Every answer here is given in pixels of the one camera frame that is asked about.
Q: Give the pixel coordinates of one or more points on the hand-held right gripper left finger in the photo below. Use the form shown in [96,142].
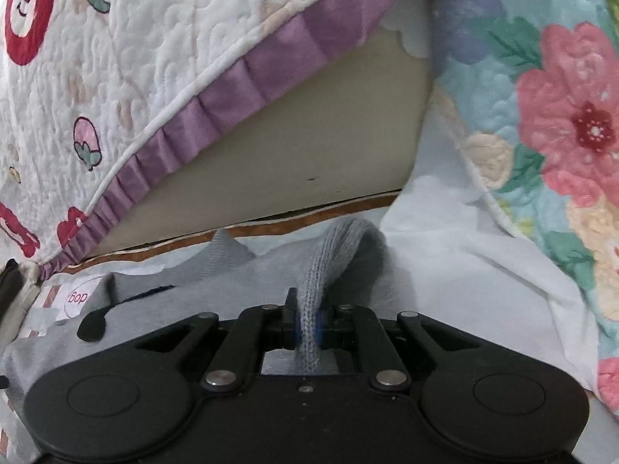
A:
[291,333]

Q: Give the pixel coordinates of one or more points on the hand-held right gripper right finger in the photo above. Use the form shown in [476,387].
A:
[326,331]

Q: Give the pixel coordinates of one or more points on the grey knit sweater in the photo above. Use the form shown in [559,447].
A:
[193,290]

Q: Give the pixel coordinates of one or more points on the white bed sheet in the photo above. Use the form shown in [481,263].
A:
[459,275]

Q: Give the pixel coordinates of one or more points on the beige mattress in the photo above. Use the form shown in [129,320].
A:
[314,154]

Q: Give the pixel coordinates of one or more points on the striped printed floor mat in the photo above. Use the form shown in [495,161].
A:
[53,314]

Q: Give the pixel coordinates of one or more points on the dark folded garment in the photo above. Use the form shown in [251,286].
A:
[8,295]

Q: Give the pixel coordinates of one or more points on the bear-print white quilt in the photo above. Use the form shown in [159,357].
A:
[145,58]

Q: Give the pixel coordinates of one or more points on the floral pastel quilt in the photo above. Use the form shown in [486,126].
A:
[570,121]

